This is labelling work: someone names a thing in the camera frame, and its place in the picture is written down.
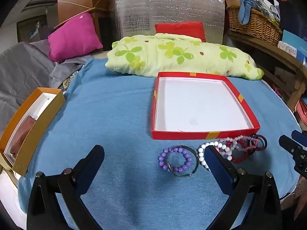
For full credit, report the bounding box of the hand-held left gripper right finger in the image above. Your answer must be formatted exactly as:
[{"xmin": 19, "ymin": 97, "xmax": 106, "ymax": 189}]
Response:
[{"xmin": 204, "ymin": 146, "xmax": 283, "ymax": 230}]

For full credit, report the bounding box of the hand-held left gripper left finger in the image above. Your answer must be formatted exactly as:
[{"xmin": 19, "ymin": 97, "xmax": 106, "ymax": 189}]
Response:
[{"xmin": 26, "ymin": 145, "xmax": 105, "ymax": 230}]

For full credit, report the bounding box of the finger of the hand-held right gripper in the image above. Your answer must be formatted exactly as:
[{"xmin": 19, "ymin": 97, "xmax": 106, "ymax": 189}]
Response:
[
  {"xmin": 291, "ymin": 130, "xmax": 307, "ymax": 143},
  {"xmin": 279, "ymin": 135, "xmax": 307, "ymax": 160}
]

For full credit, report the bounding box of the white bead bracelet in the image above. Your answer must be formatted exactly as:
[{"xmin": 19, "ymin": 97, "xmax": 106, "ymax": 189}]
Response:
[{"xmin": 197, "ymin": 141, "xmax": 234, "ymax": 170}]

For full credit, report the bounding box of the dark bangle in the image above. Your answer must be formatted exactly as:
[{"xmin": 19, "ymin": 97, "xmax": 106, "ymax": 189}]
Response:
[{"xmin": 252, "ymin": 134, "xmax": 268, "ymax": 152}]

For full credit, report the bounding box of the red bead bracelet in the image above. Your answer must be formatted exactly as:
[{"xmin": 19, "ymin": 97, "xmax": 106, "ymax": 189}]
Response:
[{"xmin": 225, "ymin": 139, "xmax": 255, "ymax": 164}]

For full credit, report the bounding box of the pink bead bracelet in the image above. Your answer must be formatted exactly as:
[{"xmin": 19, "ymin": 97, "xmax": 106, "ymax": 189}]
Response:
[{"xmin": 217, "ymin": 135, "xmax": 258, "ymax": 157}]

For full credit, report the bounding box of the maroon bracelet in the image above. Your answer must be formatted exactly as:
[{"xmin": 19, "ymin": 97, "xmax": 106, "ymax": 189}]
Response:
[{"xmin": 249, "ymin": 136, "xmax": 260, "ymax": 152}]

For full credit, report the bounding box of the silver bangle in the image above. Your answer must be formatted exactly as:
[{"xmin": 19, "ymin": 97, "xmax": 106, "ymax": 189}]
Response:
[{"xmin": 167, "ymin": 145, "xmax": 199, "ymax": 178}]

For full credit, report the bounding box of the purple bead bracelet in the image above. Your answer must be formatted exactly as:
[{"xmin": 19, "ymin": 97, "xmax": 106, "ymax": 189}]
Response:
[{"xmin": 158, "ymin": 147, "xmax": 192, "ymax": 173}]

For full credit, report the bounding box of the red cardboard box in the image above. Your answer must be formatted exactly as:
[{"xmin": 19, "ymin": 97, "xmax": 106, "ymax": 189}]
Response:
[{"xmin": 151, "ymin": 71, "xmax": 261, "ymax": 140}]

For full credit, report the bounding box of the blue blanket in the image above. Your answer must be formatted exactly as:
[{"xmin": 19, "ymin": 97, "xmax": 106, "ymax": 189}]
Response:
[{"xmin": 18, "ymin": 57, "xmax": 303, "ymax": 230}]

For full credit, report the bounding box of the orange cardboard box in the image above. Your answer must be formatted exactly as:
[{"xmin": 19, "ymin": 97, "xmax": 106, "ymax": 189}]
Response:
[{"xmin": 0, "ymin": 87, "xmax": 66, "ymax": 178}]

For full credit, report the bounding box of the brown pouch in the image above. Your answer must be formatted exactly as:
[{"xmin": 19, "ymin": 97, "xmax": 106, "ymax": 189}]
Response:
[{"xmin": 10, "ymin": 116, "xmax": 36, "ymax": 160}]

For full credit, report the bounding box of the wooden shelf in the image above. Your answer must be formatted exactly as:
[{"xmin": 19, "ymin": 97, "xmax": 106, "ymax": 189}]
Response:
[{"xmin": 227, "ymin": 30, "xmax": 307, "ymax": 112}]

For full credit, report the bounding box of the blue and white carton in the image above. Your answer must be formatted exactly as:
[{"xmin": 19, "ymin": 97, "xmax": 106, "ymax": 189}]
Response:
[{"xmin": 278, "ymin": 30, "xmax": 307, "ymax": 65}]

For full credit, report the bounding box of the wicker basket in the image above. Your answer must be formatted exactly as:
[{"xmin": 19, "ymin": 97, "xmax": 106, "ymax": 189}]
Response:
[{"xmin": 226, "ymin": 5, "xmax": 283, "ymax": 47}]

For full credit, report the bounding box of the grey sheet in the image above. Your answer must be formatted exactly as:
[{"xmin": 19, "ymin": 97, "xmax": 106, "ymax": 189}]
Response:
[{"xmin": 0, "ymin": 41, "xmax": 87, "ymax": 130}]

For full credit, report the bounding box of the green leaf-print pillow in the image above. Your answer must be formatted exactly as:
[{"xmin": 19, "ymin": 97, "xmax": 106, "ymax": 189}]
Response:
[{"xmin": 105, "ymin": 33, "xmax": 265, "ymax": 81}]

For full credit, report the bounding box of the blue cloth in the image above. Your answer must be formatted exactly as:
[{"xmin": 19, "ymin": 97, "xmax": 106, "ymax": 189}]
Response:
[{"xmin": 238, "ymin": 0, "xmax": 261, "ymax": 25}]

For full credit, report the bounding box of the magenta pillow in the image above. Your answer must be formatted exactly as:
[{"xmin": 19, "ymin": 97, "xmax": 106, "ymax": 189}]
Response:
[{"xmin": 47, "ymin": 12, "xmax": 103, "ymax": 63}]

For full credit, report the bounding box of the red pillow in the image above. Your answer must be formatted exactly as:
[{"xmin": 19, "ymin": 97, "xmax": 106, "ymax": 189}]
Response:
[{"xmin": 155, "ymin": 21, "xmax": 207, "ymax": 42}]

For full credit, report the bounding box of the wooden chair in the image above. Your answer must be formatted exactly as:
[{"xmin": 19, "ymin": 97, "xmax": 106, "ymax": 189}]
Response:
[{"xmin": 89, "ymin": 0, "xmax": 142, "ymax": 53}]

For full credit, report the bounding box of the silver foil panel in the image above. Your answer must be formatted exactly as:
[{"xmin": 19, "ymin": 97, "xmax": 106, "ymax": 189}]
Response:
[{"xmin": 114, "ymin": 0, "xmax": 226, "ymax": 45}]

